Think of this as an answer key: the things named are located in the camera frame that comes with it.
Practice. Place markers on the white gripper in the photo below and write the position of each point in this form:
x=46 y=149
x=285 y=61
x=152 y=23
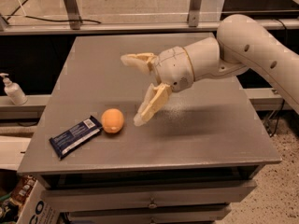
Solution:
x=174 y=68

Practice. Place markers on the orange ball fruit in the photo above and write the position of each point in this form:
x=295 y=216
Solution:
x=112 y=120

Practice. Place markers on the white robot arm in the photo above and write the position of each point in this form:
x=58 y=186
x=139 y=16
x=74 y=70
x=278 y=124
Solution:
x=241 y=44

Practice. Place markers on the blue rxbar blueberry wrapper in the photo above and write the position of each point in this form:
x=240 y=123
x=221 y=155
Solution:
x=66 y=142

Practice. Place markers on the grey drawer cabinet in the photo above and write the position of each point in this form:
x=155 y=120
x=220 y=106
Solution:
x=184 y=162

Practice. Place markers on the upper drawer knob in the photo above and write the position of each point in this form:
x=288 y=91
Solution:
x=152 y=204

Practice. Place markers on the white pump lotion bottle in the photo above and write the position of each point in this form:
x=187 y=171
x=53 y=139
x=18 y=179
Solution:
x=13 y=90

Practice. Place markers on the white cardboard box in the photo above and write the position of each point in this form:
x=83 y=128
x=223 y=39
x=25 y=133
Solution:
x=37 y=211

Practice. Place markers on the snack bag in box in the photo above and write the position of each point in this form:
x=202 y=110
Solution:
x=22 y=191

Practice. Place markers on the right metal frame post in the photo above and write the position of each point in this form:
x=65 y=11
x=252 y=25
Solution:
x=194 y=13

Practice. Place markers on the metal frame post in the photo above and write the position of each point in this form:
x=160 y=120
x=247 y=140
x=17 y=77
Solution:
x=194 y=13
x=73 y=15

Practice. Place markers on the left metal frame post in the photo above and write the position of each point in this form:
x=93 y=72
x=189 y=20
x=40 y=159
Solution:
x=73 y=15

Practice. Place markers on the horizontal metal frame rail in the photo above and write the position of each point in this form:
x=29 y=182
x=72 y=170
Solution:
x=109 y=29

